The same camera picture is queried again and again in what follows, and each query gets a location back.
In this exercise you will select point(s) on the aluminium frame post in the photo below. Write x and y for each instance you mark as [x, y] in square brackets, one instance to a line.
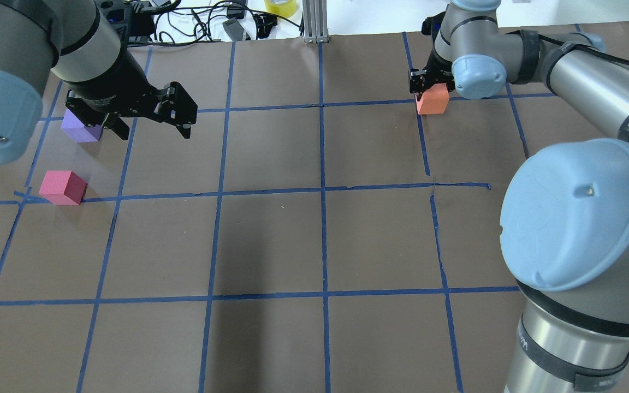
[314, 22]

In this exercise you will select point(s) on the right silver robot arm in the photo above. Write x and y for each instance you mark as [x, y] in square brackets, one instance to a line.
[565, 214]

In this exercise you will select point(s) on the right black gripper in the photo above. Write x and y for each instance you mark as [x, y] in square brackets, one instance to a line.
[420, 81]

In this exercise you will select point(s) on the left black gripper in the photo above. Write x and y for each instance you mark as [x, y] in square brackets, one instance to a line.
[111, 82]

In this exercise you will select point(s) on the grey adapter plug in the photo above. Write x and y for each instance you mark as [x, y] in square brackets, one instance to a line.
[235, 31]

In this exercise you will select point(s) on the purple foam block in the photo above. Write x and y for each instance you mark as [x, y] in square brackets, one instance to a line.
[78, 131]

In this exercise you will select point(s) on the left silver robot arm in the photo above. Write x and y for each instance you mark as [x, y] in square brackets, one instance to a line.
[84, 43]

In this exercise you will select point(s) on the yellow tape roll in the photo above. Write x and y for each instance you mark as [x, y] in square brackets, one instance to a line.
[284, 8]

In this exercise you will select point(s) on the pink foam block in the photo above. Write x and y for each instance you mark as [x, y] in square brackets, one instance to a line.
[64, 188]

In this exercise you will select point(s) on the orange foam block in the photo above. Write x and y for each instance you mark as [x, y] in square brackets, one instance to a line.
[433, 101]

